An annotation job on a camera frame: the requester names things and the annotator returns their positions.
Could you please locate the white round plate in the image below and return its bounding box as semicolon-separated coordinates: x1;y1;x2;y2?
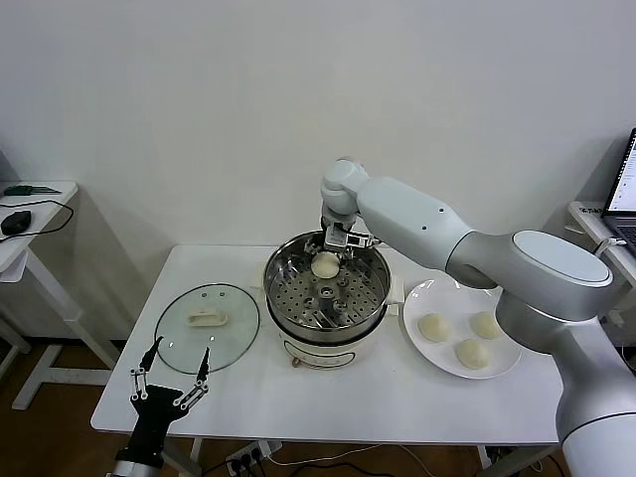
402;277;524;382

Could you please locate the white laptop cable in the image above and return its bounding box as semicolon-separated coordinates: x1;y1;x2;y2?
592;237;628;256

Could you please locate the white side table with laptop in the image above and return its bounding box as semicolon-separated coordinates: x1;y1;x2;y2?
567;200;636;289

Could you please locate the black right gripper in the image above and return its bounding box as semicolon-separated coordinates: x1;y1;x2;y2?
303;222;357;265

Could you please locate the round glass pot lid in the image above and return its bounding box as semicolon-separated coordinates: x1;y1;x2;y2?
154;282;263;375

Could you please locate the white power strip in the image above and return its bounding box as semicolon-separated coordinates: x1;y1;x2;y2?
225;438;285;474

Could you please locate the cream electric cooker base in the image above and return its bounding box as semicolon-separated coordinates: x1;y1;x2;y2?
251;267;407;372

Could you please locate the dark green flat tool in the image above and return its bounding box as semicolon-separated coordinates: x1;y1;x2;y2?
3;183;64;197

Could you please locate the white side table with mouse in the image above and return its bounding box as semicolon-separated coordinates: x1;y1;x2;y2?
0;180;124;411

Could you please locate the black mouse cable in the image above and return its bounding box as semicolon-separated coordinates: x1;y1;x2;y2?
0;199;76;245

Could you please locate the white floor cable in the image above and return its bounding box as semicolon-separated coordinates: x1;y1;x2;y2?
267;443;429;477

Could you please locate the black computer mouse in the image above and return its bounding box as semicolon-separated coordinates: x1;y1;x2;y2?
0;209;33;237

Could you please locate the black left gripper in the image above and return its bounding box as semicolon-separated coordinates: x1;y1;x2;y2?
116;335;213;466

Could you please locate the grey open laptop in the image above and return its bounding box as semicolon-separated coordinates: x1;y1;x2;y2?
599;127;636;245

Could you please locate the white steamed baozi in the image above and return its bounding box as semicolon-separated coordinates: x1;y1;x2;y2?
416;312;451;345
469;310;502;342
453;338;490;372
310;251;342;280

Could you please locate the steel perforated steamer basket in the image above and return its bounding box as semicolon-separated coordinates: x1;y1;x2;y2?
262;230;393;333

